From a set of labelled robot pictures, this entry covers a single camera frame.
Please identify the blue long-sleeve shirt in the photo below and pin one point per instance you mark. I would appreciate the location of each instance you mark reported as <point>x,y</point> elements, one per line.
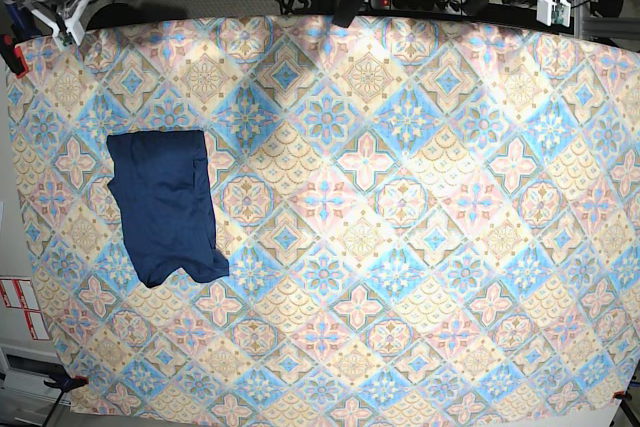
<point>162,189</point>

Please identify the black round base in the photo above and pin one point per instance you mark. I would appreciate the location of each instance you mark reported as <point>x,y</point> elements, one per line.
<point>121,14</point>

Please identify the blue clamp top left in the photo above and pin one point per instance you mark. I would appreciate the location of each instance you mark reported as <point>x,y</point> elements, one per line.
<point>23,23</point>

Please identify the red-black clamp top left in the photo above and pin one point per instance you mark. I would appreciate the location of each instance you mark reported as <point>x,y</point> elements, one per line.
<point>13,56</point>

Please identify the black power adapter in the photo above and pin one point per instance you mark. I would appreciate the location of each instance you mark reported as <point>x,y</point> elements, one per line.
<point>474,7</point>

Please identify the white power strip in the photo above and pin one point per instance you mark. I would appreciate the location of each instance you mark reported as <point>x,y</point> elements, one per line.
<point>432,6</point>

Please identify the black red-lettered bar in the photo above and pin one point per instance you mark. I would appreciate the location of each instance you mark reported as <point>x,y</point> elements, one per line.
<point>345,12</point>

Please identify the patterned tile tablecloth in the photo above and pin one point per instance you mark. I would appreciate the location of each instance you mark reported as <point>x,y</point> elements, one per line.
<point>427,223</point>

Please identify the red-white labels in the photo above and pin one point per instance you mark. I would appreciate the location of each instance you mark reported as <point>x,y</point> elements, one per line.
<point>19,294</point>

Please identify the clamp bottom left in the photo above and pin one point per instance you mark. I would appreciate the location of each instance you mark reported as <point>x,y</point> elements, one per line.
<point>64,382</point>

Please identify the clamp bottom right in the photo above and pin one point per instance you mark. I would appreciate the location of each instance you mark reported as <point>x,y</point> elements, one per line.
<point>623,395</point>

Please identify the aluminium frame right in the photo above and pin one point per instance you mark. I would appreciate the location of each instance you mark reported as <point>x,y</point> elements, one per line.
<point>610,22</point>

